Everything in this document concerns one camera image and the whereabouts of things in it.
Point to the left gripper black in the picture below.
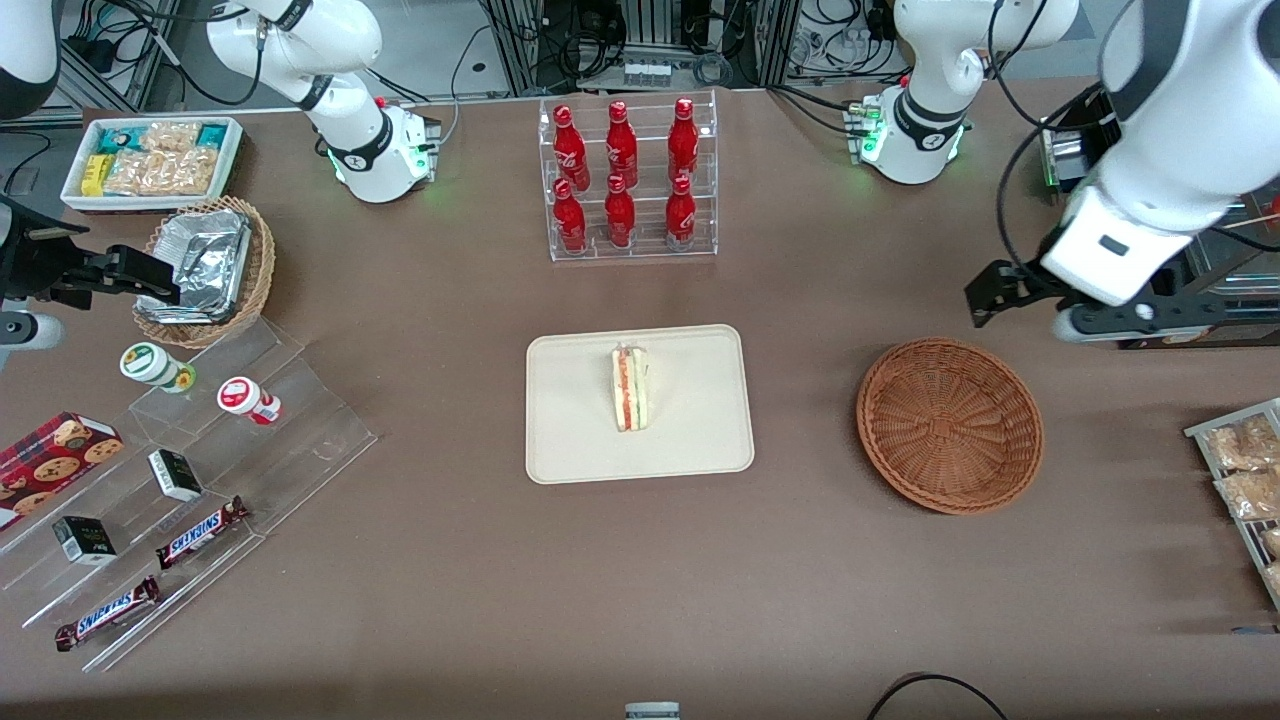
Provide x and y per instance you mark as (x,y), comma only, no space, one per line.
(1028,282)

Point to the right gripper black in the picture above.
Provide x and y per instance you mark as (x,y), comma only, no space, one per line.
(40,262)

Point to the triangle sandwich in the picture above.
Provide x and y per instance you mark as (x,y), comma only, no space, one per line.
(630,390)

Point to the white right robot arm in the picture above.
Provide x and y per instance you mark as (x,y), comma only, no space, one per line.
(350,150)

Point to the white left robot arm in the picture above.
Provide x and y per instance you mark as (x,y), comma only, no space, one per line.
(1150,180)

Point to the tan wicker basket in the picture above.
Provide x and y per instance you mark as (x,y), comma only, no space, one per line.
(262,270)

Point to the brown round wicker basket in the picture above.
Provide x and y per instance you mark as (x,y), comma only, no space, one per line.
(950,425)

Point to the beige plastic tray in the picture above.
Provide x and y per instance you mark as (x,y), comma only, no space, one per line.
(580,410)

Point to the stacked aluminium foil trays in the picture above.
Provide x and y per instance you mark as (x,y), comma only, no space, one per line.
(200,260)

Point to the white plastic snack bin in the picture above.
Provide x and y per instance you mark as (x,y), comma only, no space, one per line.
(150,204)

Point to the green lid yogurt cup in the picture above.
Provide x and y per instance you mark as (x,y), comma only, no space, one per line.
(150,365)

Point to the yellow snack packet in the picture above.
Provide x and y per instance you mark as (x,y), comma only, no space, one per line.
(95,175)

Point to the large clear cracker bag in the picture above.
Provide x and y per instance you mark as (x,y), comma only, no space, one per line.
(160,172)

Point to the teal snack packet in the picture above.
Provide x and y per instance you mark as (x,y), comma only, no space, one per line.
(120,140)
(212,135)

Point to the small clear cracker bag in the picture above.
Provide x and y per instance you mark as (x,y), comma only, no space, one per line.
(170,136)

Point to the grey metal box device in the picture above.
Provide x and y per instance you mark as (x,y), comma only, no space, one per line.
(1068,160)

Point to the red lid yogurt cup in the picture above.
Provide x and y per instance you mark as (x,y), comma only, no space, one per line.
(243,397)

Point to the red cookie box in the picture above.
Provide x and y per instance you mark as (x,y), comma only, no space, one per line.
(50,460)

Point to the small black box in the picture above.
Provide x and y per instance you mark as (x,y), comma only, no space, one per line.
(176,475)
(85,540)

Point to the clear acrylic stepped shelf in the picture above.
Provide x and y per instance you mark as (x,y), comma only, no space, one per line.
(300,440)

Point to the steel warmer pan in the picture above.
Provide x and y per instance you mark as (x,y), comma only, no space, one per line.
(1245,260)

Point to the black food warmer appliance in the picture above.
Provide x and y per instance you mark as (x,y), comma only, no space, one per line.
(1255,285)

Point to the Snickers chocolate bar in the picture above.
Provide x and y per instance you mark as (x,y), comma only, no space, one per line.
(108,613)
(200,533)

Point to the wooden skewer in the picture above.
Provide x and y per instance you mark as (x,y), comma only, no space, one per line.
(1258,220)

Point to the clear bag of crackers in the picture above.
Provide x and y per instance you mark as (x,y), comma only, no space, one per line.
(1272,542)
(1274,578)
(1240,445)
(1250,495)

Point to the red cola bottle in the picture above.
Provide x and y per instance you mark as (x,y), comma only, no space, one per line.
(621,145)
(620,215)
(570,220)
(680,215)
(683,140)
(572,150)

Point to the clear acrylic bottle rack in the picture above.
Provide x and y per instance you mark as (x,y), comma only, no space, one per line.
(645,252)

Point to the white power strip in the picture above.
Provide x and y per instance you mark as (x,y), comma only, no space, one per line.
(646,73)

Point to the grey device edge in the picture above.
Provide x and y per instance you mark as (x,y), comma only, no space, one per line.
(652,712)

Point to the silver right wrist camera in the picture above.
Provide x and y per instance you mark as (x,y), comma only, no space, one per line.
(30,330)

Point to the aluminium frame post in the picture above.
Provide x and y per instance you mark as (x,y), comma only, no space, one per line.
(770,40)
(520,50)

